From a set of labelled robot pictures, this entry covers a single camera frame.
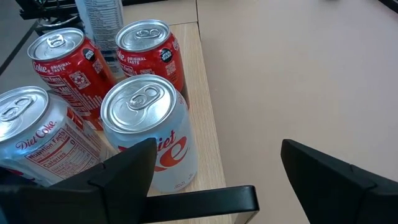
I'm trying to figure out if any tan table mat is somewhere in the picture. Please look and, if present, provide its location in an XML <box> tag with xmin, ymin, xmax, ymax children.
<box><xmin>196</xmin><ymin>0</ymin><xmax>398</xmax><ymax>224</ymax></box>

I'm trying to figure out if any silver Diet Coke can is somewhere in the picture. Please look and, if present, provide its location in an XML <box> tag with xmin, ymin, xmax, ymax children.
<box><xmin>99</xmin><ymin>73</ymin><xmax>199</xmax><ymax>193</ymax></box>
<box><xmin>0</xmin><ymin>86</ymin><xmax>108</xmax><ymax>187</ymax></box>

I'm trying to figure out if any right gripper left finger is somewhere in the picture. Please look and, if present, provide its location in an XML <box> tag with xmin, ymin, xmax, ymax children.
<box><xmin>0</xmin><ymin>138</ymin><xmax>158</xmax><ymax>224</ymax></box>

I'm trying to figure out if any red Coke can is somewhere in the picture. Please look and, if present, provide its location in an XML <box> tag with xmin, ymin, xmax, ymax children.
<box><xmin>27</xmin><ymin>27</ymin><xmax>118</xmax><ymax>131</ymax></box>
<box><xmin>114</xmin><ymin>19</ymin><xmax>190</xmax><ymax>108</ymax></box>

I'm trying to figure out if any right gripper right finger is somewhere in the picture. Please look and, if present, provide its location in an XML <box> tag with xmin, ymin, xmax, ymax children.
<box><xmin>281</xmin><ymin>139</ymin><xmax>398</xmax><ymax>224</ymax></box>

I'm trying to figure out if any slim white beverage can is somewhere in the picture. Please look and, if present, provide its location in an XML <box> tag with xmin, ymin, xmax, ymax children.
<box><xmin>74</xmin><ymin>0</ymin><xmax>126</xmax><ymax>80</ymax></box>

